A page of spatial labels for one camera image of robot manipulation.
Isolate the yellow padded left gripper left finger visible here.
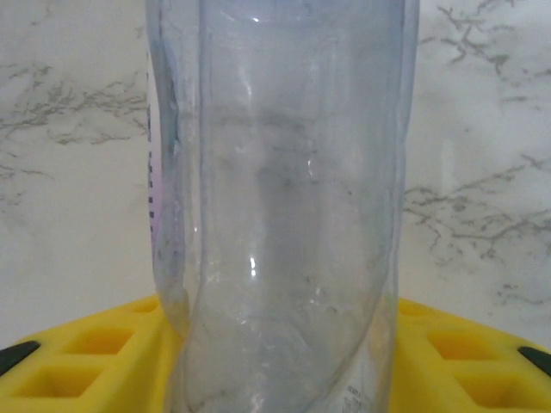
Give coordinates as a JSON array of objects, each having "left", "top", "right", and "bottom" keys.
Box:
[{"left": 0, "top": 294, "right": 190, "bottom": 413}]

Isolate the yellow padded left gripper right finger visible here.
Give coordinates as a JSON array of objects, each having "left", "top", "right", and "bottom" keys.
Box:
[{"left": 387, "top": 298, "right": 551, "bottom": 413}]

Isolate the clear bottle white blue label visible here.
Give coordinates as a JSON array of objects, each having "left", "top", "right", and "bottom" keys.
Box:
[{"left": 144, "top": 0, "right": 421, "bottom": 413}]

